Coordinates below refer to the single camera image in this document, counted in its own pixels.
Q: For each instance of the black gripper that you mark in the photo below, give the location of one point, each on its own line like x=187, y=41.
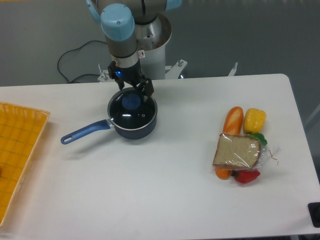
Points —
x=133, y=76

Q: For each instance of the glass lid blue knob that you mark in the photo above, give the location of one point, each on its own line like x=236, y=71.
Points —
x=127, y=109

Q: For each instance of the dark blue saucepan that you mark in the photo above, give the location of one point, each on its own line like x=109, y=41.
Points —
x=107, y=124

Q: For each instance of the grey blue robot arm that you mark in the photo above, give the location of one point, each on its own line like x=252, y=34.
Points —
x=141, y=7

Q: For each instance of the orange bread roll toy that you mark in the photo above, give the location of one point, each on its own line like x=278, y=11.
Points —
x=233, y=121

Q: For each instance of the orange wicker basket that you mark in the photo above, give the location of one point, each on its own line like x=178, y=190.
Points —
x=21, y=128

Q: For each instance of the bagged sliced bread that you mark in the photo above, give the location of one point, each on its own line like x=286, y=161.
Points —
x=242, y=152

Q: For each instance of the yellow bell pepper toy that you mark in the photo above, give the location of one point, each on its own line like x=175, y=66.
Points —
x=254, y=121

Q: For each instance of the small orange toy vegetable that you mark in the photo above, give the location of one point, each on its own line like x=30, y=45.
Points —
x=222, y=173

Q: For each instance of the green bell pepper toy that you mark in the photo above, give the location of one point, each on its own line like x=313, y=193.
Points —
x=260, y=137

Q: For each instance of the red bell pepper toy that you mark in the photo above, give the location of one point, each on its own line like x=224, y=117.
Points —
x=245, y=176

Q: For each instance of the black corner object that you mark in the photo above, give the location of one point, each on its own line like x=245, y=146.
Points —
x=314, y=211

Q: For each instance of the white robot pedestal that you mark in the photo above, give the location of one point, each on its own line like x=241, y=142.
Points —
x=131, y=38

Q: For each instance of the white table bracket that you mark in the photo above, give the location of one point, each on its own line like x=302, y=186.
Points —
x=233, y=70

